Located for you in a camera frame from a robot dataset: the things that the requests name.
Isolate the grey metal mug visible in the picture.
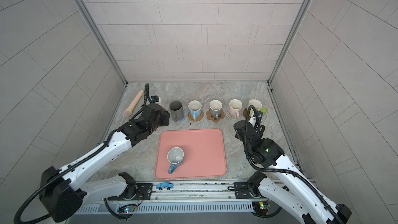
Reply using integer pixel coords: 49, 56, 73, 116
169, 101, 184, 122

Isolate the white multicolour woven coaster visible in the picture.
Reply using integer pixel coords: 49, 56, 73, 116
226, 109, 241, 120

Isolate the green mug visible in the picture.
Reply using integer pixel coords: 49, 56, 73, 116
248, 99, 266, 114

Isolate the white mug pink handle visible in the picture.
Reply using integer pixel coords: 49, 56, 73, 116
229, 99, 243, 112

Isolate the light blue handled mug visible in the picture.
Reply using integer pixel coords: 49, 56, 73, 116
188, 100, 202, 120

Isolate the cork paw coaster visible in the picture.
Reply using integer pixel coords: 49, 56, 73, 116
206, 110, 225, 123

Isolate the rattan woven coaster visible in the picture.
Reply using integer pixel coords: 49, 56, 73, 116
188, 112, 204, 122

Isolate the teal handled mug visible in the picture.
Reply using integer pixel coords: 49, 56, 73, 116
209, 100, 223, 120

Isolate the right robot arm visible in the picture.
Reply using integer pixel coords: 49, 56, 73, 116
234, 105, 352, 224

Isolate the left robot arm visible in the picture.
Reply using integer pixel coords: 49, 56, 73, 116
13, 84, 170, 224

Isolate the beige wooden pestle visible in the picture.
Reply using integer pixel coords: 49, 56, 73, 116
122, 90, 144, 118

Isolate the pink silicone tray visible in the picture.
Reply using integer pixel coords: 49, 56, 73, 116
154, 129, 227, 180

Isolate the blue toy car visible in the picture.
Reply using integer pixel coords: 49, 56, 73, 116
156, 182, 174, 190

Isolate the right circuit board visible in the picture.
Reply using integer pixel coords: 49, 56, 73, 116
252, 202, 270, 218

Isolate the circuit board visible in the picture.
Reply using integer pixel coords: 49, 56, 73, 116
252, 202, 270, 218
118, 204, 136, 214

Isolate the left circuit board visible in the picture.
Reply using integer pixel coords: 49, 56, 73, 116
118, 204, 136, 214

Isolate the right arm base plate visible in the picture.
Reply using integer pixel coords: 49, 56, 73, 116
233, 181, 260, 199

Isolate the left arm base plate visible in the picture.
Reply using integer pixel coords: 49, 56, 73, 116
107, 183, 152, 201

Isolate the aluminium rail frame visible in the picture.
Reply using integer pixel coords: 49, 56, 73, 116
46, 178, 330, 224

